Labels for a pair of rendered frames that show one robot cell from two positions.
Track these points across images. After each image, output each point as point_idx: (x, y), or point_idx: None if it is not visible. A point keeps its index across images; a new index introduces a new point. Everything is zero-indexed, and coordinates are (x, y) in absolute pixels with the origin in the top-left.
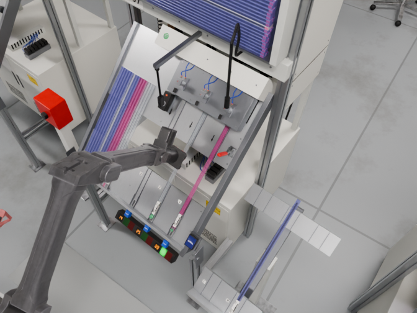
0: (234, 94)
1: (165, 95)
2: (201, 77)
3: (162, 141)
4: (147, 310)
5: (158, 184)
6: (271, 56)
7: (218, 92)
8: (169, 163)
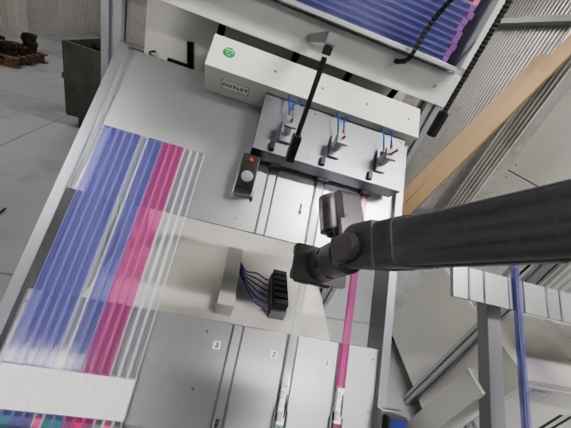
0: (376, 139)
1: (250, 160)
2: (314, 121)
3: (357, 221)
4: None
5: (268, 348)
6: (472, 52)
7: (350, 140)
8: (323, 283)
